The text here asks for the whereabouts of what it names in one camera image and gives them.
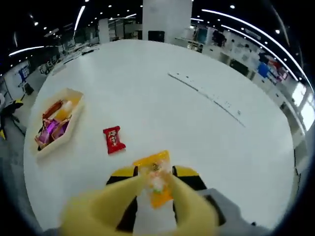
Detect yellow food tongs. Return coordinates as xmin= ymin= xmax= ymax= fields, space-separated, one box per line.
xmin=60 ymin=169 xmax=219 ymax=236

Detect cream hexagonal container tray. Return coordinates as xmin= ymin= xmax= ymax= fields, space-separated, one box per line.
xmin=29 ymin=88 xmax=86 ymax=163

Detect small red food packet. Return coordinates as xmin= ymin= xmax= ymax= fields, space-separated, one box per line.
xmin=102 ymin=125 xmax=127 ymax=155

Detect white square pillar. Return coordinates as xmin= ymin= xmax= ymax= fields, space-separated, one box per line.
xmin=98 ymin=18 xmax=110 ymax=44
xmin=142 ymin=0 xmax=193 ymax=45

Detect black chair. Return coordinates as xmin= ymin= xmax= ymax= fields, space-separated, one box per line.
xmin=148 ymin=30 xmax=165 ymax=42

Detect blue box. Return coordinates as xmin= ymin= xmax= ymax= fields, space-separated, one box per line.
xmin=257 ymin=61 xmax=270 ymax=78

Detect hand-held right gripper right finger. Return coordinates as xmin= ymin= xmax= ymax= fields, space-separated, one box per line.
xmin=171 ymin=165 xmax=269 ymax=236

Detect blue standing sign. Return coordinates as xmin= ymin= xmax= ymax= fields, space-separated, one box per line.
xmin=18 ymin=65 xmax=32 ymax=83

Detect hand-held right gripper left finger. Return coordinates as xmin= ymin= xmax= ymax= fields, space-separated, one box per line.
xmin=41 ymin=166 xmax=138 ymax=236

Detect light blue panel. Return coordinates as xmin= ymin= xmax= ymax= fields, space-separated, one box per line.
xmin=196 ymin=27 xmax=209 ymax=44

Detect yellow candy food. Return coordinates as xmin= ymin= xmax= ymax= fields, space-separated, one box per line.
xmin=132 ymin=149 xmax=174 ymax=209
xmin=56 ymin=96 xmax=82 ymax=121

